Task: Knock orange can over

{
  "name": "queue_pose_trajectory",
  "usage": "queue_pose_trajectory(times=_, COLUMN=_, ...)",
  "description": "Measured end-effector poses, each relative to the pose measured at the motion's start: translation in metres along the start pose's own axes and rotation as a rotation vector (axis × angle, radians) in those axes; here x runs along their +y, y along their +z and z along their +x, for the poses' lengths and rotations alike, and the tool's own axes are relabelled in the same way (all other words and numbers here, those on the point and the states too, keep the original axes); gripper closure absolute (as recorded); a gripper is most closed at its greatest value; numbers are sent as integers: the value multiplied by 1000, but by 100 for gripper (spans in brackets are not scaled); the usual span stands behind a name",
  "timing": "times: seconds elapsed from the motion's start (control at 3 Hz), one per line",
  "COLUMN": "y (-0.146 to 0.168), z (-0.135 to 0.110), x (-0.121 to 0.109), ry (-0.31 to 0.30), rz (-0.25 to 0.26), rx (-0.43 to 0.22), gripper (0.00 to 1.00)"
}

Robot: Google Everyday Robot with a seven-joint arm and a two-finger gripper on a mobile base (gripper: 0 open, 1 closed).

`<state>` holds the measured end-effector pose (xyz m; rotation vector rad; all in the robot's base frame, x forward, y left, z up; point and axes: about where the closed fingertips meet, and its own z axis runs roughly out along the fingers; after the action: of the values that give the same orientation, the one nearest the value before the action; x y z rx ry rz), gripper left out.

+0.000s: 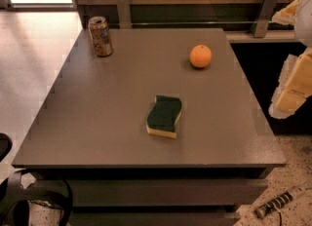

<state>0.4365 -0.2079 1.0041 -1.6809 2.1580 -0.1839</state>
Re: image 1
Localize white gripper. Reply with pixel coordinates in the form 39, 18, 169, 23
268, 0, 312, 119

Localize orange soda can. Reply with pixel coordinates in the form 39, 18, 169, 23
88, 17, 113, 57

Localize orange fruit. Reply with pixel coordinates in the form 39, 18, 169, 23
189, 45, 212, 68

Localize green and yellow sponge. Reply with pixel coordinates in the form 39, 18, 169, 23
146, 94, 182, 139

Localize grey drawer cabinet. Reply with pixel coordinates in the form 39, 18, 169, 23
13, 29, 286, 226

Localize power strip on floor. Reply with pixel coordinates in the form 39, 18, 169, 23
254, 186, 306, 219

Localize black chair base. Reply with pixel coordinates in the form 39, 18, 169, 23
0, 132, 74, 226

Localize right metal wall bracket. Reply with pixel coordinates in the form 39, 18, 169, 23
252, 0, 278, 38

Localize metal wall bracket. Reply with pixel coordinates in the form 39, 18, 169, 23
116, 0, 133, 29
252, 0, 278, 38

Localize left metal wall bracket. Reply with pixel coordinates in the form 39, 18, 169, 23
116, 0, 133, 29

